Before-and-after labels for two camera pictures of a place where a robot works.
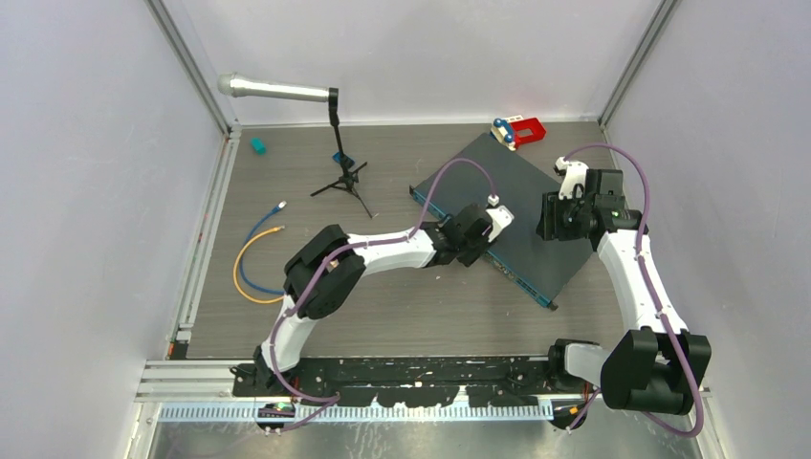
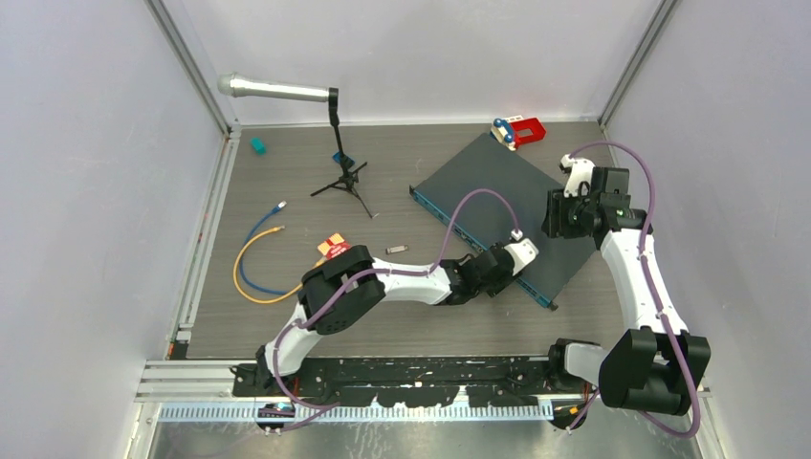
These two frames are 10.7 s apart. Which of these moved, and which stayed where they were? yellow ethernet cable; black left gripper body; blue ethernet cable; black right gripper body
Moved: black left gripper body
Stayed: black right gripper body; blue ethernet cable; yellow ethernet cable
